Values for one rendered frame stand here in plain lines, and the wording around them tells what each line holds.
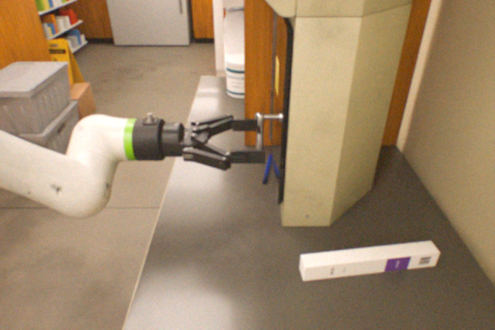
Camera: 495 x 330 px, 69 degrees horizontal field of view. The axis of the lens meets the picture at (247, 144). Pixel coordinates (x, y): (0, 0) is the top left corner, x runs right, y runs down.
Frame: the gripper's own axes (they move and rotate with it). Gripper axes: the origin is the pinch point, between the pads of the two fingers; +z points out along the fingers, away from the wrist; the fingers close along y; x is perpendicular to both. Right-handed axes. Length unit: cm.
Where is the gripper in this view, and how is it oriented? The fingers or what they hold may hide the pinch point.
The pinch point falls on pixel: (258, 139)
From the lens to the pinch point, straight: 78.4
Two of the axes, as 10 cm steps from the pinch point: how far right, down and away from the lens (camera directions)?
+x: 0.0, 8.6, 5.1
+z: 10.0, 0.0, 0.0
